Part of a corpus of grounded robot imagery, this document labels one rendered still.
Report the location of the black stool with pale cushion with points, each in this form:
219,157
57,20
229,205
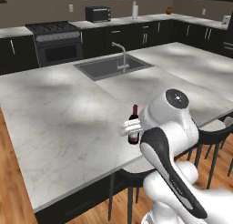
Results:
133,176
212,136
230,121

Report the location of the orange potted plant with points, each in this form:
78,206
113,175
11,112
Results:
169,11

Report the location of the silver tap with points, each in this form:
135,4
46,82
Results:
123,56

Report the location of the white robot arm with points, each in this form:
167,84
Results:
182,127

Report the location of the white wall outlet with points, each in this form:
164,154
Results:
204,11
71,8

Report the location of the white paper towel roll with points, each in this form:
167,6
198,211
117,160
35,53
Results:
135,11

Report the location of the dark red wine bottle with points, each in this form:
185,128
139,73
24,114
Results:
134,114

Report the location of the black stove with oven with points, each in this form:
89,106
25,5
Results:
57,45

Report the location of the grey steel sink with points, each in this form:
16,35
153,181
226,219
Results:
112,68

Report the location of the black island base cabinet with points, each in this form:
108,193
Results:
79,203

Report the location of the black toaster oven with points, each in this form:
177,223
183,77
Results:
98,14

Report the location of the black tall appliance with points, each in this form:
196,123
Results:
229,42

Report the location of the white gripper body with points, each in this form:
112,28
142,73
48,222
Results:
131,127

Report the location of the black base cupboard run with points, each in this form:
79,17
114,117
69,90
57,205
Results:
130,39
197,36
18,54

